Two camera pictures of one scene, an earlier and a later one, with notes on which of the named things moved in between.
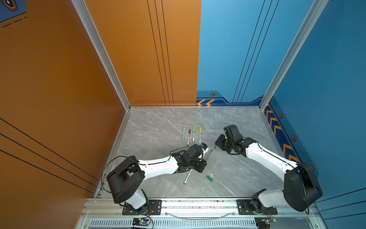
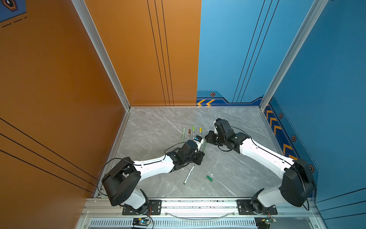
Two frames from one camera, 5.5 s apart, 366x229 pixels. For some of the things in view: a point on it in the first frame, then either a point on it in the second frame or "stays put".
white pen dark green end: x=183 y=136 stays put
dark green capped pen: x=208 y=154 -> x=204 y=147
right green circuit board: x=264 y=223 stays put
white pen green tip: x=188 y=176 stays put
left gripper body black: x=198 y=165 -> x=197 y=158
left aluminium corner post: x=85 y=13 stays put
